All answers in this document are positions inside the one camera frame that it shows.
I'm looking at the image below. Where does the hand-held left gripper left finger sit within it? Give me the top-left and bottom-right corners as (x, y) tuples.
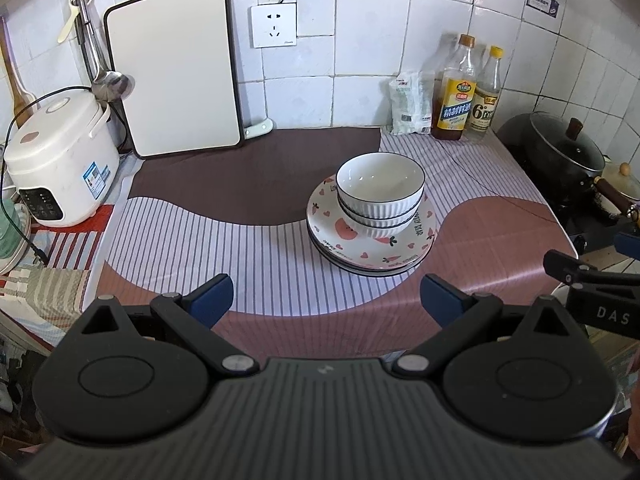
(80, 273), (261, 376)

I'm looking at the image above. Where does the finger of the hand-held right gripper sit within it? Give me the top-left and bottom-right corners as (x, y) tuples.
(614, 232), (640, 261)
(543, 249), (640, 291)

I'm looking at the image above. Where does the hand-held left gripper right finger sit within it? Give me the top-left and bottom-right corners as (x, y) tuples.
(392, 273), (576, 376)

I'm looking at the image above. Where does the white ribbed bowl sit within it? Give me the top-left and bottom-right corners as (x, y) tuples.
(339, 194), (425, 229)
(336, 152), (426, 211)
(350, 215), (416, 240)

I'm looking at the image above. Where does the white rabbit print plate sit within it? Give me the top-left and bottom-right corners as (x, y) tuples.
(306, 174), (438, 271)

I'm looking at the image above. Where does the black gas stove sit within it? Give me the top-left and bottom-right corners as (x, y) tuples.
(547, 195), (626, 256)

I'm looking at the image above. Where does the cream enamel pot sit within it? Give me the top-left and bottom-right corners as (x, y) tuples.
(597, 160), (640, 216)

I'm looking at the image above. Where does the cream pot lid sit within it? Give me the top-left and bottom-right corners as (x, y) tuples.
(602, 161), (640, 196)

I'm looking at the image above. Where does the striped pink brown table mat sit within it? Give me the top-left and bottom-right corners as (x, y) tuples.
(97, 127), (581, 356)

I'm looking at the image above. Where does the black wok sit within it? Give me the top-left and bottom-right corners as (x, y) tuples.
(495, 111), (636, 223)

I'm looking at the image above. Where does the glass wok lid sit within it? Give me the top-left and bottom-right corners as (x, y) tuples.
(529, 111), (607, 173)

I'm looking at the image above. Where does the red striped cloth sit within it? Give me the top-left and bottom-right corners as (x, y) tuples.
(0, 202), (116, 351)

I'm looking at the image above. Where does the grey striped towel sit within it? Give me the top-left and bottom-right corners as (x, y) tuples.
(22, 267), (93, 316)

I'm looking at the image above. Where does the white vinegar bottle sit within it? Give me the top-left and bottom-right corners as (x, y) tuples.
(465, 46), (505, 142)

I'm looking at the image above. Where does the white salt bag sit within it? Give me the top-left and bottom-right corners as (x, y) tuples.
(389, 71), (435, 137)

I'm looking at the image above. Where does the cooking wine bottle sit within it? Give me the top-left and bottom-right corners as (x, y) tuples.
(431, 34), (477, 142)

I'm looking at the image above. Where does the white rice cooker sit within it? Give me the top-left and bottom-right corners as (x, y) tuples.
(4, 91), (121, 228)

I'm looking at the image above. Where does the pale green container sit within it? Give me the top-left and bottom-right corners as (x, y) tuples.
(0, 200), (32, 266)

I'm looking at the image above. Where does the cream cutting board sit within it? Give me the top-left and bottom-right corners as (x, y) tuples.
(103, 0), (246, 159)

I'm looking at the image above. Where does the metal ladle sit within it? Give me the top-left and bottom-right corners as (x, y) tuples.
(72, 0), (132, 103)

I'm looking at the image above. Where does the wooden spatula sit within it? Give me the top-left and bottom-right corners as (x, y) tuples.
(0, 20), (35, 128)

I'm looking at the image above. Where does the cream rice paddle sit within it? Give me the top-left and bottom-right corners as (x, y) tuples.
(56, 0), (93, 45)

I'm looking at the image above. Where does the white handled knife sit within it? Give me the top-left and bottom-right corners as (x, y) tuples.
(243, 117), (275, 139)

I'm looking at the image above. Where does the white wall socket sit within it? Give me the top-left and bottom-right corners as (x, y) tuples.
(250, 2), (298, 49)

